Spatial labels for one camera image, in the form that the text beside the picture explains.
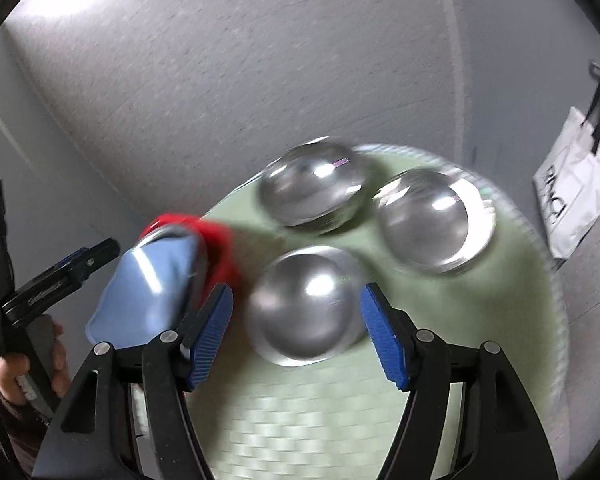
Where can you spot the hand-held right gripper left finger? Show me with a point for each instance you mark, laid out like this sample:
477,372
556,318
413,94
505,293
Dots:
212,331

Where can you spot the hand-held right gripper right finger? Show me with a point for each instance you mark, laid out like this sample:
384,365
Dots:
380,331

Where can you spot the person's left hand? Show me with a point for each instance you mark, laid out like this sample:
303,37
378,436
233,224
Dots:
9,376

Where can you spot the white tote bag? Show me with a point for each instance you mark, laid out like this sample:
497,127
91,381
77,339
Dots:
570,185

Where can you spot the round green woven placemat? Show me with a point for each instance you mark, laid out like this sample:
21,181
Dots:
305,410

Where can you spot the shiny metal bowl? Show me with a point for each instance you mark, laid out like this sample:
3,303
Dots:
300,305
310,185
425,220

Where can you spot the person's left forearm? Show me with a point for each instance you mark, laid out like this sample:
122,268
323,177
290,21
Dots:
15,435

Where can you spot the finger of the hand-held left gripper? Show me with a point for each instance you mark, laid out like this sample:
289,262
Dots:
92,256

